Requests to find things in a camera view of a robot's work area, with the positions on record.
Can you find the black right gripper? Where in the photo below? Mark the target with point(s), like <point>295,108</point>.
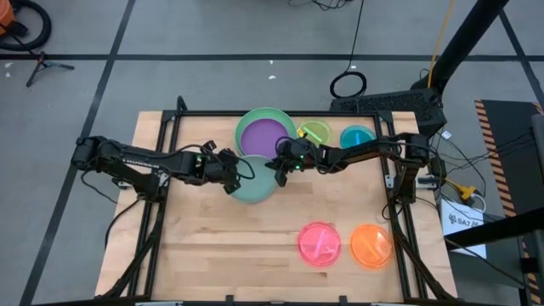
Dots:
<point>297,154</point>

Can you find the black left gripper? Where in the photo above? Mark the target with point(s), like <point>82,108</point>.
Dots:
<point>217,168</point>

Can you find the pale mint plastic plate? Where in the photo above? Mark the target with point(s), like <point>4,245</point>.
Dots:
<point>259,187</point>

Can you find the purple plastic plate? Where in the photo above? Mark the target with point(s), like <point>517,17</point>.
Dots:
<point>259,138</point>

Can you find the large light green plastic plate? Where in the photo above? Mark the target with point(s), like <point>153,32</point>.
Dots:
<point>265,112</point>

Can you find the small clear blue plate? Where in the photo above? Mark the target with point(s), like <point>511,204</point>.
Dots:
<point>355,136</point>

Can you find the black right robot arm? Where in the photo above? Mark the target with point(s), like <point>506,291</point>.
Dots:
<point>361,151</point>

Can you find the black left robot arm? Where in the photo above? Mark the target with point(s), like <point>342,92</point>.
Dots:
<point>140,159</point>

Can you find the small yellow gripper tag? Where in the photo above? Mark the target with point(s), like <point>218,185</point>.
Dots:
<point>302,132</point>

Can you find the small clear yellow-green plate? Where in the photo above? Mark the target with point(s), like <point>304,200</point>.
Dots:
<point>321,134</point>

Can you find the small clear pink plate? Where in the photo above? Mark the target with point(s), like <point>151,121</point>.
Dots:
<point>319,244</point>

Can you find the small clear orange plate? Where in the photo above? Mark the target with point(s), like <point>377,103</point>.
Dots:
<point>371,246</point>

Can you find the black perforated base box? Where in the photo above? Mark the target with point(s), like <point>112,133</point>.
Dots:
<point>382,102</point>

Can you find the black power adapter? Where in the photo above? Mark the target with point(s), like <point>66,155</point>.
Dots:
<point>438,168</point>

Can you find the small white tag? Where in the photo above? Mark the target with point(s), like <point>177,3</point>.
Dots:
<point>446,134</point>

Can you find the yellow plug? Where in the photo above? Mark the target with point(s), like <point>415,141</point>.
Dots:
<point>466,191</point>

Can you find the white printed sign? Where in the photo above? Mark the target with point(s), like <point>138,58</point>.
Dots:
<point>461,225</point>

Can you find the black tripod stand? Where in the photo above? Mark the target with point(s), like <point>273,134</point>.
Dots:
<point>41,64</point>

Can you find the black slanted pole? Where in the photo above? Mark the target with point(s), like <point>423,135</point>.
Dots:
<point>463,40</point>

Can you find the black metal beam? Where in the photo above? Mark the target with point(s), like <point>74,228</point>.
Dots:
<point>501,227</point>

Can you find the black hazard-striped mat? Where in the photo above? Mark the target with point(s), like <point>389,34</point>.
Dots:
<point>510,140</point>

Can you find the orange machine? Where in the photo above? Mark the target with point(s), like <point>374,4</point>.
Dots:
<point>5,17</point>

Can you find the black metal table frame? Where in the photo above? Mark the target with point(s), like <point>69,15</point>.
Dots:
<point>204,114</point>

